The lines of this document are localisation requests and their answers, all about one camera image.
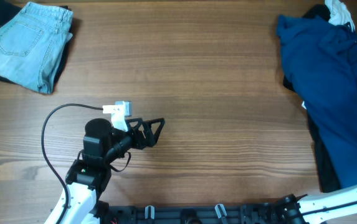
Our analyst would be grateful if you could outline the black left camera cable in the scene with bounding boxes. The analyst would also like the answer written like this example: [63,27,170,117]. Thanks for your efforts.
[40,103,104,224]

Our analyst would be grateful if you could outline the black garment at right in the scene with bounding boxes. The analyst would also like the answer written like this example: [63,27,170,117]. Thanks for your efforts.
[277,4,349,193]

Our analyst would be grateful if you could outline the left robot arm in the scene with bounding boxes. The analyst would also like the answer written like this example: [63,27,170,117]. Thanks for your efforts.
[45,118,165,223]

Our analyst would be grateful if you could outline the white shirt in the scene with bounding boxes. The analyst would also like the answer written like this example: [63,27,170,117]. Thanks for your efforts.
[325,0,355,32]

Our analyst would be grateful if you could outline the light blue folded jeans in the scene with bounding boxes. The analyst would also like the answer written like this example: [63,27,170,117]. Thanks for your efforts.
[0,2,74,94]

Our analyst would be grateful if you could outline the dark blue shirt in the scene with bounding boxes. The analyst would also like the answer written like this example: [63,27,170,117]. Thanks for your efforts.
[277,15,357,188]

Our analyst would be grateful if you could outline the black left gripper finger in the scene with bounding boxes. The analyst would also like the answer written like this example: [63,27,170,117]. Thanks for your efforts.
[125,118,143,131]
[142,117,166,147]

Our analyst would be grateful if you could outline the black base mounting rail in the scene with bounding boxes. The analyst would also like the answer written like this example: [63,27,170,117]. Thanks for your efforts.
[101,203,286,224]

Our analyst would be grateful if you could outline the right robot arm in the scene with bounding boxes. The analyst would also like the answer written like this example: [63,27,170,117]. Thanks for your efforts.
[277,185,357,224]

